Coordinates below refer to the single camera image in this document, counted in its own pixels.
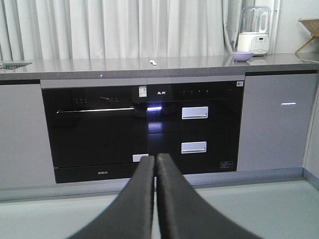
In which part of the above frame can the wooden dish rack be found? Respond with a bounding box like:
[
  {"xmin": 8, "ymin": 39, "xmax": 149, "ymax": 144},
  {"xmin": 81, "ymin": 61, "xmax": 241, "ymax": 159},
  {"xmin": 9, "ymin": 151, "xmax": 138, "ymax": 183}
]
[{"xmin": 295, "ymin": 17, "xmax": 319, "ymax": 54}]

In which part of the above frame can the grey cabinet door left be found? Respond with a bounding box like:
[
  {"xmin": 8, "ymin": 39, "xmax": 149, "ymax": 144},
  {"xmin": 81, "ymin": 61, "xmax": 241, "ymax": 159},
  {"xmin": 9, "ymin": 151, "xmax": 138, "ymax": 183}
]
[{"xmin": 0, "ymin": 84, "xmax": 55, "ymax": 189}]

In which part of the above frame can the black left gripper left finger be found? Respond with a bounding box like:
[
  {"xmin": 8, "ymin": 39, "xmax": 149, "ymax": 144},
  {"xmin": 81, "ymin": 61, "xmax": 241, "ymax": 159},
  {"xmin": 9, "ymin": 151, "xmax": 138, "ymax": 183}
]
[{"xmin": 70, "ymin": 156, "xmax": 155, "ymax": 239}]

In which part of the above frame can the white pleated curtain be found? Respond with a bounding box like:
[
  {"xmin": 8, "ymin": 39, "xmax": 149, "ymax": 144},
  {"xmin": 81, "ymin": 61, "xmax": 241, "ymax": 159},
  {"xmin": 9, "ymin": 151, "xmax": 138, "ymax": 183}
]
[{"xmin": 0, "ymin": 0, "xmax": 319, "ymax": 61}]

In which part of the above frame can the grey cabinet door right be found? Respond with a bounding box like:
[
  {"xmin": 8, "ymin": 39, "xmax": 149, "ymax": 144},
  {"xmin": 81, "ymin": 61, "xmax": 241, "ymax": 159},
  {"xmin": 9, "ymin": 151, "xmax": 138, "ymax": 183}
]
[{"xmin": 237, "ymin": 74, "xmax": 317, "ymax": 171}]

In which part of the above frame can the purple bowl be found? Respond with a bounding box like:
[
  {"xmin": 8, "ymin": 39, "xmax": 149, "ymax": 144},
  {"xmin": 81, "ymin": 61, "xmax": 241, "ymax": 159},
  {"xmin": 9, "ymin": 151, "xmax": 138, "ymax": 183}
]
[{"xmin": 232, "ymin": 51, "xmax": 254, "ymax": 62}]

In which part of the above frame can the grey cabinet door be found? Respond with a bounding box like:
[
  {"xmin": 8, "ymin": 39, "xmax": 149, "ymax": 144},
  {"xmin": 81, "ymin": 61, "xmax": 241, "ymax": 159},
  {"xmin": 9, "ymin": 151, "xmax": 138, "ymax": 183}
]
[
  {"xmin": 237, "ymin": 74, "xmax": 317, "ymax": 171},
  {"xmin": 0, "ymin": 84, "xmax": 55, "ymax": 189}
]

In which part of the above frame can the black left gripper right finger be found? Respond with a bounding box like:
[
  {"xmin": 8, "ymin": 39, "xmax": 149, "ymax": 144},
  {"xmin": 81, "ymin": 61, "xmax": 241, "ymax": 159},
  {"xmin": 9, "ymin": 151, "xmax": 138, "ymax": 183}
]
[{"xmin": 156, "ymin": 153, "xmax": 258, "ymax": 239}]

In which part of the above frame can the black disinfection cabinet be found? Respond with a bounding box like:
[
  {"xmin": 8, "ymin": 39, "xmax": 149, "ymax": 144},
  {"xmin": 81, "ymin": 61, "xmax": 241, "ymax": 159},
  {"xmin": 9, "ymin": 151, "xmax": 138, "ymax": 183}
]
[{"xmin": 147, "ymin": 80, "xmax": 244, "ymax": 174}]

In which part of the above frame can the black built-in dishwasher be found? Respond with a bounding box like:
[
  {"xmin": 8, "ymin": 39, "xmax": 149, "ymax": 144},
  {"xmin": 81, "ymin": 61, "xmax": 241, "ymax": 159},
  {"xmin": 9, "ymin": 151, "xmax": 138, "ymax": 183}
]
[{"xmin": 42, "ymin": 86, "xmax": 148, "ymax": 183}]

